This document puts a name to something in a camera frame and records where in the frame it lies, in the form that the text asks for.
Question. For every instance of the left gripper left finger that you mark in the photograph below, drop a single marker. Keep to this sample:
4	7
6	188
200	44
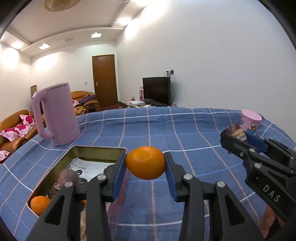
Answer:
61	219

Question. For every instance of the pink metal tin box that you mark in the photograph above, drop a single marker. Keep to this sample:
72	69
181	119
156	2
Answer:
100	154

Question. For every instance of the dark brown mangosteen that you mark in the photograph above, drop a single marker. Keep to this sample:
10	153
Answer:
53	191

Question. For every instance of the orange leather armchair sofa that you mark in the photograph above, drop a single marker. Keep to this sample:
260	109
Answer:
84	102

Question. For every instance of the purple passion fruit with stem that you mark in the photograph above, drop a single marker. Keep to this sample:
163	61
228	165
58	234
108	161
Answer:
68	175

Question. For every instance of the brown wooden door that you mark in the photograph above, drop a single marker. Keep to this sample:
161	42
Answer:
104	78

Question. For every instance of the small orange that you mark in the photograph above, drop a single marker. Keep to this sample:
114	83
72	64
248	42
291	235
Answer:
147	163

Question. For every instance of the wall power socket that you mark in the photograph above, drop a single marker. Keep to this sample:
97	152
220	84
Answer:
169	72

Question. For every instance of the gold ceiling lamp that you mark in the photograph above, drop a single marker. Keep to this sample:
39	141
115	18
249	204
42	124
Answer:
59	5

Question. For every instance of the person's hand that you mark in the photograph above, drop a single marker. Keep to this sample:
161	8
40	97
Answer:
270	223

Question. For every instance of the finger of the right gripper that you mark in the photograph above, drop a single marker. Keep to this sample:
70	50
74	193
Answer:
243	150
258	143

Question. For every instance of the orange leather long sofa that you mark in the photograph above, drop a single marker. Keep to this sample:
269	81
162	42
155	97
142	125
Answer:
14	145

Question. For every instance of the printed paper in tin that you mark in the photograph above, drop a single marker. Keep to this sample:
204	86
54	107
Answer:
88	169

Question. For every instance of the pink floral cushion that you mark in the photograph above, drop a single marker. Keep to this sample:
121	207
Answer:
13	128

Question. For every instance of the pink electric kettle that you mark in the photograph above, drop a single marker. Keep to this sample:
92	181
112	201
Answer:
54	114

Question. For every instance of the black television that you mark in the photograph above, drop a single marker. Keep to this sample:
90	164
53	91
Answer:
157	90

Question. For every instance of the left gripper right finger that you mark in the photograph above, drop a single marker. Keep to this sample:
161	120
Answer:
229	220

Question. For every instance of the pink cartoon mug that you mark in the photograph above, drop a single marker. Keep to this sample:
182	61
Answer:
250	121

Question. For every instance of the large orange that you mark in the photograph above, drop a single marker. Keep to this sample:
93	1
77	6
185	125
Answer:
39	204

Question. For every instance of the low tv cabinet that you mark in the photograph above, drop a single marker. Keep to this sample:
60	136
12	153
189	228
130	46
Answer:
143	104

